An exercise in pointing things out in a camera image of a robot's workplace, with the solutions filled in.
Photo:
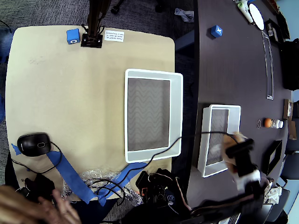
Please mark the grey crumpled cloth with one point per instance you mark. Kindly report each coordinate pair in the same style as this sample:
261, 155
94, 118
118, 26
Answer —
185, 14

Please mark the blue office chair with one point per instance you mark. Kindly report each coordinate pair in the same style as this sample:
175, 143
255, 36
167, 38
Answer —
293, 145
290, 168

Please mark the blue fabric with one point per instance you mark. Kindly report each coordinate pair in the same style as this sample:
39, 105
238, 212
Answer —
4, 44

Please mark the black open tray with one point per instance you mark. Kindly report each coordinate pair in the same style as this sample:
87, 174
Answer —
273, 30

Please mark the black leader arm controller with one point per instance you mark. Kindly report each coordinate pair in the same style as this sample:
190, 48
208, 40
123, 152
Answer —
42, 184

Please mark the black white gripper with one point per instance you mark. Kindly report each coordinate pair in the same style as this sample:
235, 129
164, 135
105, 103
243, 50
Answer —
238, 156

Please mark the white pill bottle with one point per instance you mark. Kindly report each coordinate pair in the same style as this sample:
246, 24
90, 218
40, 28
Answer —
277, 123

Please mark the large white plastic bin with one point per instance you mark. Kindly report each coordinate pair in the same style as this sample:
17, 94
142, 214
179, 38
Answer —
147, 105

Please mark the white round plate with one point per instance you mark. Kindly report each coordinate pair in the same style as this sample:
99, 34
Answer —
256, 15

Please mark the small brown box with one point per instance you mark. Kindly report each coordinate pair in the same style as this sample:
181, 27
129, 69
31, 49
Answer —
286, 109

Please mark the person's hand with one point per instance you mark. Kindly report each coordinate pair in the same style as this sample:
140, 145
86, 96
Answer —
46, 210

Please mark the small orange ball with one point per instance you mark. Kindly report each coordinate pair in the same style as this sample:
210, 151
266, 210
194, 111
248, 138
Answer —
268, 122

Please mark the tan plush toy blue ears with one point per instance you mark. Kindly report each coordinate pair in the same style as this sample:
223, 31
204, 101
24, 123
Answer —
230, 141

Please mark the wide blue tape strip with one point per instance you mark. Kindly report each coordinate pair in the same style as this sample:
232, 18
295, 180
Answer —
126, 173

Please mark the white printed paper label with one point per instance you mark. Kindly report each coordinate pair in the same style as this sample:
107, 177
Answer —
114, 36

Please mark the clear crumpled plastic wrap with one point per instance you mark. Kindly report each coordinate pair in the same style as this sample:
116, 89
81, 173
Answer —
91, 173

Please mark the navy blue clothing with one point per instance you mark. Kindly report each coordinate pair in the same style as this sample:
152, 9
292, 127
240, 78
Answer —
93, 212

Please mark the blue cube white X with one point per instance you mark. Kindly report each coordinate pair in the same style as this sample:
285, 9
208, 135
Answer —
216, 31

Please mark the white bottle green cap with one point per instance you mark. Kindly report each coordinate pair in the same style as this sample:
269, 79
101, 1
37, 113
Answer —
245, 10

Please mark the black chair caster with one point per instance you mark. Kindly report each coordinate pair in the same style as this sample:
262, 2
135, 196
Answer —
115, 9
159, 8

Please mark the long blue tape strip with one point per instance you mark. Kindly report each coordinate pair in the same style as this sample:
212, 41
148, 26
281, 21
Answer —
70, 175

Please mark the blue cube white O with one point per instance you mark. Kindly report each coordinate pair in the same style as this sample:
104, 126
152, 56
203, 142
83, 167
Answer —
73, 36

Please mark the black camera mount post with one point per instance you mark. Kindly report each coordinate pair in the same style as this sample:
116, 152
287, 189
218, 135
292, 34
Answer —
93, 23

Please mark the small white plastic bin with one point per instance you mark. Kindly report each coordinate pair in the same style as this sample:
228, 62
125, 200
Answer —
233, 112

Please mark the crumpled white paper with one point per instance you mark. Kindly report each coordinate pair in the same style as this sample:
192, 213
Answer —
275, 193

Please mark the dark laptop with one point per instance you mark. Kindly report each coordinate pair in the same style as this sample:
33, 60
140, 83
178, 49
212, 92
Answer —
266, 212

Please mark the brown cardboard piece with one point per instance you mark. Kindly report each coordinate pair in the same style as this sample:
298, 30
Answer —
292, 130

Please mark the black flat case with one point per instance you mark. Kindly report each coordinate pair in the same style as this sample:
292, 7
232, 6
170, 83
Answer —
283, 25

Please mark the black computer mouse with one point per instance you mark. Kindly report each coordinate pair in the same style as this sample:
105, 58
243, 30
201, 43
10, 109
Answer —
32, 144

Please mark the small blue tape piece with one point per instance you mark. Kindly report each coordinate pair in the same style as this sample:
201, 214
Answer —
16, 149

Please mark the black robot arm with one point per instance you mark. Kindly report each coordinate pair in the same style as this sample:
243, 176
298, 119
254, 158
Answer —
254, 196

